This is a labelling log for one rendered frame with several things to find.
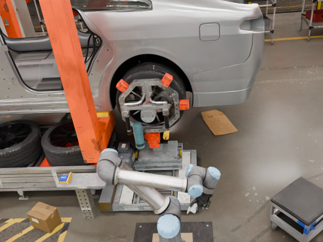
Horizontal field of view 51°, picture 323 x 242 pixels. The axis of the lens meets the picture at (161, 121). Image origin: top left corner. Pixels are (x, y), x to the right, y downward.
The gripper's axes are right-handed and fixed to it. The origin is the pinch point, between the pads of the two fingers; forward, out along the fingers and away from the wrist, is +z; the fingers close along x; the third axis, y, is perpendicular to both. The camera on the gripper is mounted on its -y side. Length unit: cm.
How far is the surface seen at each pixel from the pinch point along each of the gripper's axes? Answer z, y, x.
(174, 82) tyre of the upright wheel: -53, -98, 38
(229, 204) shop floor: 33, -19, 80
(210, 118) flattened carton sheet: 15, -142, 165
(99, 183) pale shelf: 36, -82, -24
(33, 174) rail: 70, -147, -54
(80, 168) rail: 48, -118, -23
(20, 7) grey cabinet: 20, -595, 57
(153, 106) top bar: -35, -87, 12
